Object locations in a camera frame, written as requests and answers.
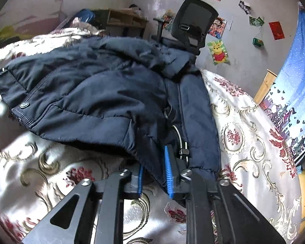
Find colourful cartoon poster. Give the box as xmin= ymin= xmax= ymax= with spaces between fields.
xmin=163 ymin=10 xmax=174 ymax=29

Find green hanging pouch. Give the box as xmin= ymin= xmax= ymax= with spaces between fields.
xmin=253 ymin=27 xmax=264 ymax=48

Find blue bag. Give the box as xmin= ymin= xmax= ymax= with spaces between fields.
xmin=77 ymin=9 xmax=96 ymax=24

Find black office chair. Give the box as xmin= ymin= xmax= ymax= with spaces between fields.
xmin=154 ymin=0 xmax=219 ymax=56

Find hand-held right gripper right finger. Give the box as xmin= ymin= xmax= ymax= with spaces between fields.
xmin=163 ymin=144 xmax=286 ymax=244

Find yellow cloth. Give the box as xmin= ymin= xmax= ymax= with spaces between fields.
xmin=0 ymin=25 xmax=18 ymax=41

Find blue printed curtain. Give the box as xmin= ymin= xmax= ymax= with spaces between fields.
xmin=259 ymin=4 xmax=305 ymax=166

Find yellow bear poster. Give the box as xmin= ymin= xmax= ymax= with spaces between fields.
xmin=207 ymin=39 xmax=230 ymax=65

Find wooden post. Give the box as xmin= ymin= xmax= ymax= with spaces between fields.
xmin=254 ymin=69 xmax=279 ymax=105

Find red envelope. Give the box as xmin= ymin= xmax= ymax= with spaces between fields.
xmin=269 ymin=21 xmax=285 ymax=40

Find green wall photos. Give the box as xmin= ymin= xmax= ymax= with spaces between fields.
xmin=249 ymin=16 xmax=265 ymax=27

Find anime character poster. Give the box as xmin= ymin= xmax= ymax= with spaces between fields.
xmin=209 ymin=16 xmax=227 ymax=39

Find navy padded jacket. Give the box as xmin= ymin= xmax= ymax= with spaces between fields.
xmin=0 ymin=36 xmax=221 ymax=186

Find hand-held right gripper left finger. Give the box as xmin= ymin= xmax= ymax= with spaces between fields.
xmin=22 ymin=163 xmax=143 ymax=244

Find floral satin bedspread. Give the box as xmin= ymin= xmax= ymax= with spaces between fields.
xmin=0 ymin=27 xmax=303 ymax=244

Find wooden desk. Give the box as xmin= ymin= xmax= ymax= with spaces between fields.
xmin=93 ymin=8 xmax=149 ymax=37

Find black-and-white wall photos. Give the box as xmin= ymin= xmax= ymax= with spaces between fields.
xmin=238 ymin=0 xmax=251 ymax=14

